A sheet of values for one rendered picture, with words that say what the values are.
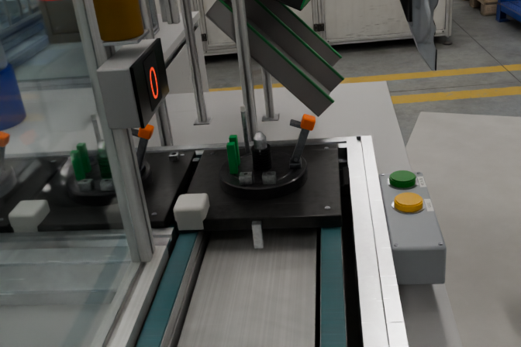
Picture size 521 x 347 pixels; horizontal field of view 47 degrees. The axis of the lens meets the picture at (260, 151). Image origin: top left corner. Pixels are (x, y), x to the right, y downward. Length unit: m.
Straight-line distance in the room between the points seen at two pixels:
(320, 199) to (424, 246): 0.17
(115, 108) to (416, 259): 0.42
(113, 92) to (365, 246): 0.37
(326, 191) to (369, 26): 4.12
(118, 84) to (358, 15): 4.35
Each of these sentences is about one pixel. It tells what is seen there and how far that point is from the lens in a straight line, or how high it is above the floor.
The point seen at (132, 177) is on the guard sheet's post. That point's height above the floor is 1.09.
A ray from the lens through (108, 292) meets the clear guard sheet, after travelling 0.73.
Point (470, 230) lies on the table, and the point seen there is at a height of 0.86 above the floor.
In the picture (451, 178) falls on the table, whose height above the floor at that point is 0.86.
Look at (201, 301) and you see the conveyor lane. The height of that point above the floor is 0.92.
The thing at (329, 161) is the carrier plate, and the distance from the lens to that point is 1.00.
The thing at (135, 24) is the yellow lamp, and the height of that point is 1.27.
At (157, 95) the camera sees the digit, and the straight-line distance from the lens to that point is 0.74.
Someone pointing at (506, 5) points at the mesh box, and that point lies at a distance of 5.68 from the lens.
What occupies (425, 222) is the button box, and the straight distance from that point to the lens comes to 0.86.
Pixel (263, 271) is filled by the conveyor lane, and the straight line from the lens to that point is 0.85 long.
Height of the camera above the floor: 1.42
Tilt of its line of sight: 25 degrees down
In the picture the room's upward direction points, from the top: 6 degrees counter-clockwise
